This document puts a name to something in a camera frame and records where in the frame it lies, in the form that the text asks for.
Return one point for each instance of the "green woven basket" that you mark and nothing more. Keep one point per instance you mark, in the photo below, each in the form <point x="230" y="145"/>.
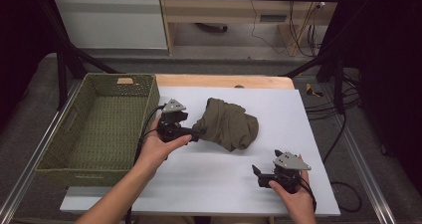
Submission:
<point x="106" y="131"/>

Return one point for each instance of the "black curtain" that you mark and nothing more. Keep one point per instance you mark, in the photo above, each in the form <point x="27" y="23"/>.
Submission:
<point x="20" y="51"/>
<point x="388" y="68"/>

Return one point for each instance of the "person's left hand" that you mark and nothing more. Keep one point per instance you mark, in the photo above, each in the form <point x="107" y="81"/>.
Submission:
<point x="152" y="151"/>

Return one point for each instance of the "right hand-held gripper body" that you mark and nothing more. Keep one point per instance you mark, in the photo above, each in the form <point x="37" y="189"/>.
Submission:
<point x="288" y="162"/>

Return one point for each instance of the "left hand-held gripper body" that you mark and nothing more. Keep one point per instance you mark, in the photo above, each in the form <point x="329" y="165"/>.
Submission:
<point x="170" y="126"/>

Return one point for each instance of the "aluminium rail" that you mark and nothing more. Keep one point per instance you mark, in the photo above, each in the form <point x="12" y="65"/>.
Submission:
<point x="365" y="171"/>
<point x="33" y="154"/>

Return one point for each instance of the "light wooden desk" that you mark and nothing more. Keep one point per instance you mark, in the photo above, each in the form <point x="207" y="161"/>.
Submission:
<point x="225" y="10"/>

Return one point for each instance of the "yellow and black tape piece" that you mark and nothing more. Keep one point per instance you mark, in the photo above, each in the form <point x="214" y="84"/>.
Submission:
<point x="312" y="90"/>

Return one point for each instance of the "person's right hand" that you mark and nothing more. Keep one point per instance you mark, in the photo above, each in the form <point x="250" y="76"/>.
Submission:
<point x="298" y="200"/>

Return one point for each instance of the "olive brown cloth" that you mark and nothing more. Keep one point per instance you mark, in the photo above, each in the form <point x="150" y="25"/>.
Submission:
<point x="229" y="124"/>

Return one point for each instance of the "dark object under desk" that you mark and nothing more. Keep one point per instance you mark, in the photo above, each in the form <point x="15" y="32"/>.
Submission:
<point x="212" y="27"/>

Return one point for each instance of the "white board mat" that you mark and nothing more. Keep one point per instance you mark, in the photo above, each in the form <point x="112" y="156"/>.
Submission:
<point x="215" y="174"/>

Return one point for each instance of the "black metal frame stand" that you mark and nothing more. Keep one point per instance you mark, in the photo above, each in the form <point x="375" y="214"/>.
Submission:
<point x="61" y="74"/>
<point x="338" y="81"/>

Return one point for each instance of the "white cabinet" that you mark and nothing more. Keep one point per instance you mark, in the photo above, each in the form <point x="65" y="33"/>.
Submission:
<point x="109" y="21"/>

